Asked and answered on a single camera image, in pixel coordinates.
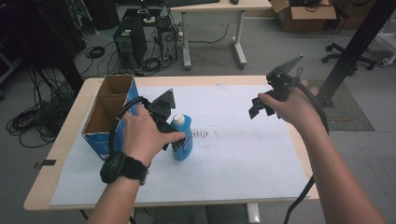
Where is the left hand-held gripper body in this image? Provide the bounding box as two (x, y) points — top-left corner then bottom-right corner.
(147, 88), (177, 135)

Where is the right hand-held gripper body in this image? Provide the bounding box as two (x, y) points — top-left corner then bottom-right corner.
(265, 53), (304, 103)

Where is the blue bottle with white cap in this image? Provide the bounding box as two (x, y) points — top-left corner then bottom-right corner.
(169, 113), (194, 161)

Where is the person's right hand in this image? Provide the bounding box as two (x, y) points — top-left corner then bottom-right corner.
(257, 79), (320, 133)

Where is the person's left hand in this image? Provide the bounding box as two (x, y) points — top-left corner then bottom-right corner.
(120, 105), (187, 168)

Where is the white paper table mat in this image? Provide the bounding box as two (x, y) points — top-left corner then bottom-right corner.
(49, 84), (311, 207)

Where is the blue cardboard box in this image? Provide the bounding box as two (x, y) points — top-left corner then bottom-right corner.
(81, 74), (140, 161)

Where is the black wrist watch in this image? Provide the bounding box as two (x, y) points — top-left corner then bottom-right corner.
(99, 150), (151, 187)

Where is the black office chair base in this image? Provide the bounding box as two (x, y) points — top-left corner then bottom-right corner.
(321, 42), (378, 72)

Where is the small black computer tower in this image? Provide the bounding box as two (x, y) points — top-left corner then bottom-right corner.
(155, 16), (179, 63)

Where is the open brown cardboard box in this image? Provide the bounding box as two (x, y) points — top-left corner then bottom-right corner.
(268, 0), (338, 33)

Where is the large black computer tower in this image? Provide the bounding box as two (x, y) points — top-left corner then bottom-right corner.
(112, 16), (149, 71)

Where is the grey floor mat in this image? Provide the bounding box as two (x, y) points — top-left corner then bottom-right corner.
(307, 78), (376, 133)

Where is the black metal stand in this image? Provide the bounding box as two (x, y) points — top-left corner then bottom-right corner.
(317, 0), (396, 108)

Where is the white-legged wooden desk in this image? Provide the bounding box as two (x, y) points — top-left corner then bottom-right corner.
(169, 0), (274, 70)

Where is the white table leg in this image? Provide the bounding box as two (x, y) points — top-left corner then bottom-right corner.
(245, 203), (262, 224)

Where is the black keyboard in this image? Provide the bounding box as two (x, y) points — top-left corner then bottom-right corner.
(163, 0), (221, 8)

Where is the wooden table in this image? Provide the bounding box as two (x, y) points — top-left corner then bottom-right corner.
(23, 75), (320, 213)

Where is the black tape strip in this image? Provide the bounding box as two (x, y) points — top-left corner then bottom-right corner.
(33, 159), (58, 171)

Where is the black curtain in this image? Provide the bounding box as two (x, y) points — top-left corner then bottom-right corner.
(0, 0), (87, 94)

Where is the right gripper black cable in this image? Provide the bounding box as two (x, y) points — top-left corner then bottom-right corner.
(282, 81), (330, 224)

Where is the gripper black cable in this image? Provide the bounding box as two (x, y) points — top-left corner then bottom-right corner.
(282, 81), (330, 224)
(108, 95), (151, 158)

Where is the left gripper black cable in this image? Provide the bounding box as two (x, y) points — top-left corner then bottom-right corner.
(108, 95), (151, 158)

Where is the coiled black cable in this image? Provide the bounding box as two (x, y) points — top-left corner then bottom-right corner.
(84, 45), (106, 60)

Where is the tangle of black floor cables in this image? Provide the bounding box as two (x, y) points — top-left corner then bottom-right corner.
(5, 66), (82, 148)

